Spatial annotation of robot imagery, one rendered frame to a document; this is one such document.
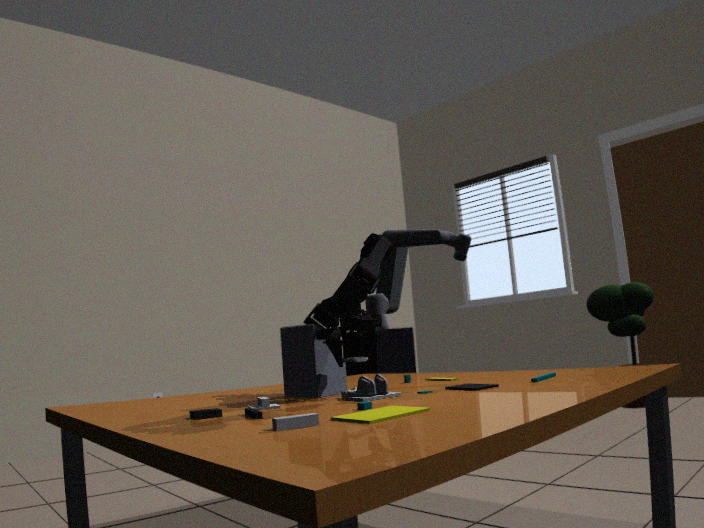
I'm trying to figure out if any yellow flat plate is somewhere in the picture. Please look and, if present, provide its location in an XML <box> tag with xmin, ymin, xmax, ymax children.
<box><xmin>330</xmin><ymin>405</ymin><xmax>431</xmax><ymax>424</ymax></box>

